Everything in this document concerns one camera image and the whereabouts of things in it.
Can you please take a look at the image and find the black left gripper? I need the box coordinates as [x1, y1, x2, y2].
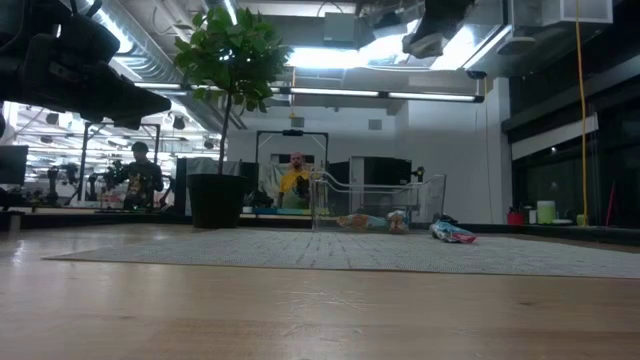
[0, 0, 172, 131]

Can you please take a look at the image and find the green orange granola bar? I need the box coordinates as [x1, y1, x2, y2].
[388, 209, 410, 235]

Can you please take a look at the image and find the person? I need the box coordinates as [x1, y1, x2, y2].
[277, 152, 312, 210]
[117, 141, 165, 211]

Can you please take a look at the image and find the green leafy plant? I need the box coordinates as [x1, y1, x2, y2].
[173, 5, 294, 176]

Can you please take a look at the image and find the black plant pot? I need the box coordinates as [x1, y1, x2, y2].
[187, 173, 247, 230]

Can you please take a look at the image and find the long ceiling light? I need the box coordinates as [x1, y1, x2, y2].
[272, 85, 485, 104]

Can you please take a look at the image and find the black monitor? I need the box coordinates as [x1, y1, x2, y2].
[0, 144, 30, 187]

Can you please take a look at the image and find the grey woven mat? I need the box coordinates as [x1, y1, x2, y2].
[42, 227, 640, 280]

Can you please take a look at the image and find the clear plastic bin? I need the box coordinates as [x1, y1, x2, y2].
[309, 169, 447, 234]

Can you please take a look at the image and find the pale green container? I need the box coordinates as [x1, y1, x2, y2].
[536, 200, 557, 225]

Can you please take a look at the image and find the red rod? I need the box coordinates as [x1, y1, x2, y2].
[605, 182, 617, 227]

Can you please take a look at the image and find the black background rig frame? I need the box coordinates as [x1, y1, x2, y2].
[79, 121, 162, 210]
[255, 129, 330, 176]

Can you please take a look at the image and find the grey ceiling duct box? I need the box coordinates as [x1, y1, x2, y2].
[323, 12, 362, 44]

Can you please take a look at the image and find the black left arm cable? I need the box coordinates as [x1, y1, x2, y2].
[69, 0, 101, 19]

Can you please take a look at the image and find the yellow extension cable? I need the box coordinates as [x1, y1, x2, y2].
[574, 0, 589, 227]

